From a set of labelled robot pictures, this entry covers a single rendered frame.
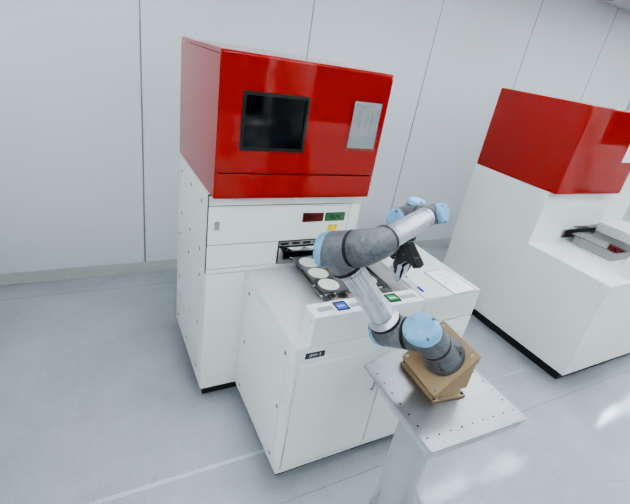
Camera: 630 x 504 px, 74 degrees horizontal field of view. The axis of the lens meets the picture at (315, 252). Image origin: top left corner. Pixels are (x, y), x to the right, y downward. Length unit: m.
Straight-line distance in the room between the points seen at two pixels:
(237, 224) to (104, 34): 1.68
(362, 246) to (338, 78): 0.95
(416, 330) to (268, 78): 1.12
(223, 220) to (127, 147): 1.51
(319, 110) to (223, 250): 0.78
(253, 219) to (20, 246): 2.03
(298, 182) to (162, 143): 1.59
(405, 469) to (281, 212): 1.25
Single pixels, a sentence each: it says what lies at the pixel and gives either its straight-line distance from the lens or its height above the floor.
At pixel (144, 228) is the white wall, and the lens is 3.56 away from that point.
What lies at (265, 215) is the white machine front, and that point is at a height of 1.12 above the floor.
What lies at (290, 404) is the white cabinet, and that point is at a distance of 1.88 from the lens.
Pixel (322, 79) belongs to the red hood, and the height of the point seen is 1.76.
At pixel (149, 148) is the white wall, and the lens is 3.36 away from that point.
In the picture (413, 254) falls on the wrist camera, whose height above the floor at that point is 1.21.
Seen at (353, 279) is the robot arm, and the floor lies 1.24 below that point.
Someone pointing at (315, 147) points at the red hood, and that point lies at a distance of 1.97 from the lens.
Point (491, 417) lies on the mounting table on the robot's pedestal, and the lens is 1.70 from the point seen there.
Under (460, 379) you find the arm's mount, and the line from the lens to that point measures 1.63.
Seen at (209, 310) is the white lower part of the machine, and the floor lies 0.61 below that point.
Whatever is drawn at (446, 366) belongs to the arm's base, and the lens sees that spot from 1.58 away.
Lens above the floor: 1.88
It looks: 26 degrees down
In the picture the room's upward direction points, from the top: 10 degrees clockwise
